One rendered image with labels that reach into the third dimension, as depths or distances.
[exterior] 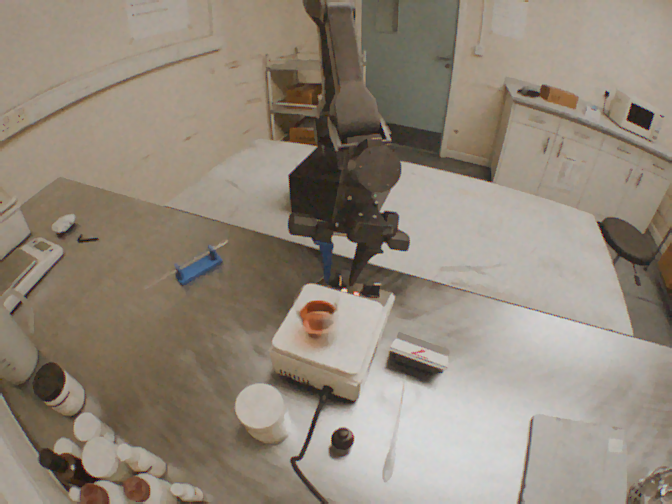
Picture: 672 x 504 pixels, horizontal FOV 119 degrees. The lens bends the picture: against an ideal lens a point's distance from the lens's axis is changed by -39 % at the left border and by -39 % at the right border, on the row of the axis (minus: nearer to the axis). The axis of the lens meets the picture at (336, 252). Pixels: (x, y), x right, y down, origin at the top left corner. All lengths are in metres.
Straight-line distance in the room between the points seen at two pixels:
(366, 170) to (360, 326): 0.20
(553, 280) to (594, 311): 0.12
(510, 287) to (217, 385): 0.56
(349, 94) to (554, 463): 0.60
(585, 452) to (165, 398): 0.64
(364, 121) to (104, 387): 0.59
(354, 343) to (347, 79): 0.36
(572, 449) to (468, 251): 0.45
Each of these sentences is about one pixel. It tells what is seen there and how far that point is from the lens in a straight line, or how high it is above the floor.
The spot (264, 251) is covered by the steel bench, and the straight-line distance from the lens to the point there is 0.67.
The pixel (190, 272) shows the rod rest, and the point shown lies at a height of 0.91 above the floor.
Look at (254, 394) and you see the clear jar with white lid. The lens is 0.40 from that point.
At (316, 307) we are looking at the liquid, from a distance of 0.40.
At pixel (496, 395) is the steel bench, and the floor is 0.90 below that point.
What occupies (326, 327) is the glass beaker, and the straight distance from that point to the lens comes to 0.37.
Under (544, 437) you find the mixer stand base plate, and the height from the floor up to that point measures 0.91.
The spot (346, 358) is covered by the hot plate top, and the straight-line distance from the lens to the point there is 0.40.
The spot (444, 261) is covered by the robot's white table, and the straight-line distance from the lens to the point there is 0.67.
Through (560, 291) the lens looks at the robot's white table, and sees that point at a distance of 0.74.
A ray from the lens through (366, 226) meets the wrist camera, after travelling 0.41.
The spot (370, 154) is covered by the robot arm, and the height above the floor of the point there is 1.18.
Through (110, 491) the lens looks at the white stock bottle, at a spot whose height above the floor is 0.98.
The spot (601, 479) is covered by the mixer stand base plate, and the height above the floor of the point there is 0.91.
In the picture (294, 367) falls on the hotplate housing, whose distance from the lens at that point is 0.43.
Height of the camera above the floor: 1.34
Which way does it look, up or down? 42 degrees down
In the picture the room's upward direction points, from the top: straight up
